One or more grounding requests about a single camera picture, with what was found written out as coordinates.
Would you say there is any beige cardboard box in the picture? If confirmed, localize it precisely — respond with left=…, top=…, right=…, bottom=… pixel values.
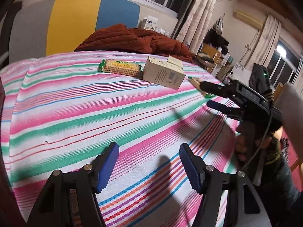
left=142, top=55, right=187, bottom=91
left=167, top=55, right=184, bottom=70

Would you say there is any row of small bottles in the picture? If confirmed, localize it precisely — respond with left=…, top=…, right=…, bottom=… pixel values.
left=154, top=27, right=172, bottom=37

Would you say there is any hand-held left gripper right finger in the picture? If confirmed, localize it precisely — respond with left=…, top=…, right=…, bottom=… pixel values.
left=179, top=143, right=273, bottom=227

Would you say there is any dark night window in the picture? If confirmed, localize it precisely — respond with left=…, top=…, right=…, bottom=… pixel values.
left=267, top=37, right=303, bottom=93

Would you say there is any white blue medicine box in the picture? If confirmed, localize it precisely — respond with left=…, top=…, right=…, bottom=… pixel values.
left=142, top=16, right=159, bottom=30

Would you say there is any thin grey cable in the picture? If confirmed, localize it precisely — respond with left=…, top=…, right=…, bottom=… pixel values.
left=238, top=113, right=273, bottom=173

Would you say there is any person's right hand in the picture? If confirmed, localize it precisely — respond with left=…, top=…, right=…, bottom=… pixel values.
left=235, top=123, right=252, bottom=165

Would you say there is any brown quilted blanket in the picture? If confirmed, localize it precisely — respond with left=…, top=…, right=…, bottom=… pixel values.
left=74, top=24, right=193, bottom=63

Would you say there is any yellow blue grey chair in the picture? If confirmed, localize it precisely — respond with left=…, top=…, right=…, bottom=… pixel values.
left=8, top=0, right=141, bottom=63

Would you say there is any striped cloth covered desktop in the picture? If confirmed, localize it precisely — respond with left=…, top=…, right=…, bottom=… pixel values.
left=0, top=51, right=273, bottom=227

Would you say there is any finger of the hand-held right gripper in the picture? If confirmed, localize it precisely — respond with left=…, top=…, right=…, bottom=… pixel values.
left=207, top=100, right=243, bottom=121
left=200, top=80, right=237, bottom=98

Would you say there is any pale patterned curtain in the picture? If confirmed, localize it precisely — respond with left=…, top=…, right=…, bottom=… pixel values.
left=175, top=0, right=219, bottom=50

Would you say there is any pale plain curtain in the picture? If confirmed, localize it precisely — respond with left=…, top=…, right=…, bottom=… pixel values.
left=250, top=14, right=282, bottom=64

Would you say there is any green yellow biscuit packet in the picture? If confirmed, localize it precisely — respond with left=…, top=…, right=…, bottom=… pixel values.
left=188, top=76, right=216, bottom=98
left=98, top=59, right=144, bottom=77

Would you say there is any wall air conditioner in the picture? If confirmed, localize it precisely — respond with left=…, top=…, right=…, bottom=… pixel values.
left=233, top=9, right=264, bottom=29

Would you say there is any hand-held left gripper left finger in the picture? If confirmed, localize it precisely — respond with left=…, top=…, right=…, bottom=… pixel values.
left=27, top=142, right=120, bottom=227

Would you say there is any wooden side table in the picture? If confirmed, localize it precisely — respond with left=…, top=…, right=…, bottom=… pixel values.
left=200, top=44, right=231, bottom=74

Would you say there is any person's right forearm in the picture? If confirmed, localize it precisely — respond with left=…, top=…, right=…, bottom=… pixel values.
left=262, top=134, right=301, bottom=194

